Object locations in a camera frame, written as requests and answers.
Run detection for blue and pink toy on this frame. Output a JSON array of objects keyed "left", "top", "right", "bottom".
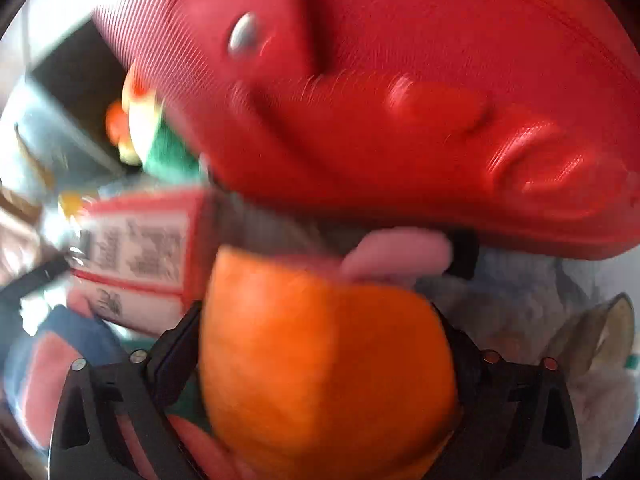
[{"left": 5, "top": 304, "right": 132, "bottom": 452}]

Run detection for red label tissue packet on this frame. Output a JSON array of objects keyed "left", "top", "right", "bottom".
[{"left": 67, "top": 190, "right": 217, "bottom": 337}]

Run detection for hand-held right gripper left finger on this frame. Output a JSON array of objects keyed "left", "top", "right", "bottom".
[{"left": 50, "top": 302, "right": 211, "bottom": 480}]

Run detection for small red suitcase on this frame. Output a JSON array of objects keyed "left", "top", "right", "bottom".
[{"left": 92, "top": 0, "right": 640, "bottom": 262}]

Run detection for green and orange plush toy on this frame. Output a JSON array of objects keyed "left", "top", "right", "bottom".
[{"left": 105, "top": 67, "right": 207, "bottom": 184}]

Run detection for dark gift box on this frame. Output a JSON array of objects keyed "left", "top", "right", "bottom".
[{"left": 29, "top": 20, "right": 142, "bottom": 177}]

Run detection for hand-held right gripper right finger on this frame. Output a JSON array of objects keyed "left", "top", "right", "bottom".
[{"left": 400, "top": 304, "right": 584, "bottom": 480}]

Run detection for clear tape roll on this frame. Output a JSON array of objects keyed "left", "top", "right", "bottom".
[{"left": 544, "top": 292, "right": 637, "bottom": 377}]

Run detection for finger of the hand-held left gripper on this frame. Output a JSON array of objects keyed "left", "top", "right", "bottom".
[{"left": 0, "top": 254, "right": 72, "bottom": 306}]

